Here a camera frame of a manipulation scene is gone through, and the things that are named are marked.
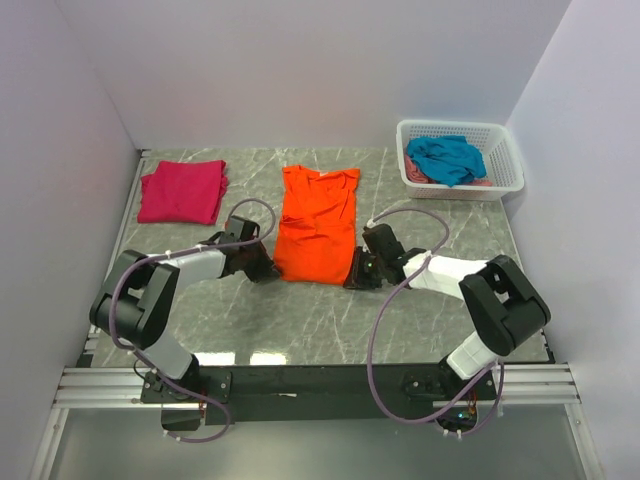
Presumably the orange t shirt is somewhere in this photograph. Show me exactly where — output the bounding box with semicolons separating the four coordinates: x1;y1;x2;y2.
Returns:
274;165;360;285

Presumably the black base bar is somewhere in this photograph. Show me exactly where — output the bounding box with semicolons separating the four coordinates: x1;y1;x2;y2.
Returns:
139;363;496;432

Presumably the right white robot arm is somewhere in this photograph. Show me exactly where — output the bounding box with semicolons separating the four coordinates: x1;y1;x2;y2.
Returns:
343;224;551;399

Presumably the blue t shirt in basket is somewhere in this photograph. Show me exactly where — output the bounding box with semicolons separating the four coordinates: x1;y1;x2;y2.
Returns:
403;135;487;187

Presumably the pink t shirt in basket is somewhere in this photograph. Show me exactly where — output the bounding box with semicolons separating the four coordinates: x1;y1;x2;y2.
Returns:
404;154;493;187

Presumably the folded magenta t shirt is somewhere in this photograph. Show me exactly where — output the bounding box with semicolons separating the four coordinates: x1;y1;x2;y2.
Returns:
137;160;228;225

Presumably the white plastic basket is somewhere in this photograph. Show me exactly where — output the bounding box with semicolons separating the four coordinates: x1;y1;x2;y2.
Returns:
396;119;524;201

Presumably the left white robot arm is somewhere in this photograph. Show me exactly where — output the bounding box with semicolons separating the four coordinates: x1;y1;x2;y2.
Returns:
89;215;279;402

